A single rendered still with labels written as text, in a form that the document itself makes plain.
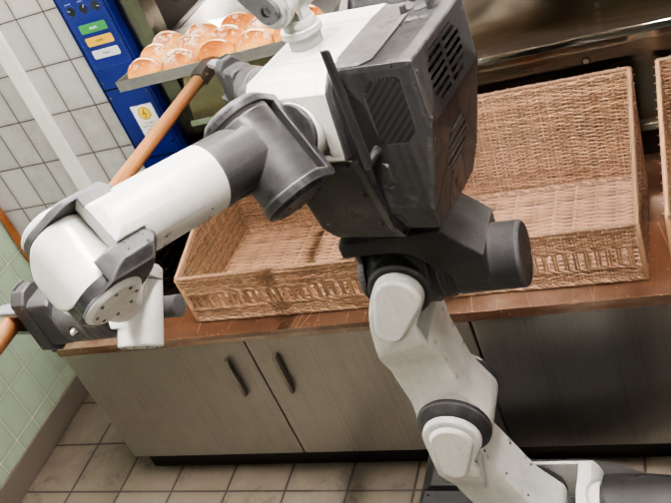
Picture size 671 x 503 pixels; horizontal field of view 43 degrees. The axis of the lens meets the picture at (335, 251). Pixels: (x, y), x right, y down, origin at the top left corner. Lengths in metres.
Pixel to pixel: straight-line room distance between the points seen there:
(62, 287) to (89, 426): 2.25
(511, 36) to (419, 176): 1.01
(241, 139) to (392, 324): 0.51
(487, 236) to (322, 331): 0.81
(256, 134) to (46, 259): 0.30
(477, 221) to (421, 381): 0.35
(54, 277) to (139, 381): 1.52
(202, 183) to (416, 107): 0.31
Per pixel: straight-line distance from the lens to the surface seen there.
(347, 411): 2.30
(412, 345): 1.48
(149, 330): 1.22
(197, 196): 1.01
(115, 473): 2.97
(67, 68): 2.63
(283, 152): 1.08
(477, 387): 1.63
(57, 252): 0.99
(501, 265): 1.36
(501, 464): 1.77
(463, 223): 1.37
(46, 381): 3.23
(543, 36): 2.15
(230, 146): 1.05
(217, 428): 2.54
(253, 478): 2.66
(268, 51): 1.99
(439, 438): 1.62
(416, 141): 1.16
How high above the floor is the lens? 1.82
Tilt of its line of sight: 32 degrees down
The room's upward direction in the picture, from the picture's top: 23 degrees counter-clockwise
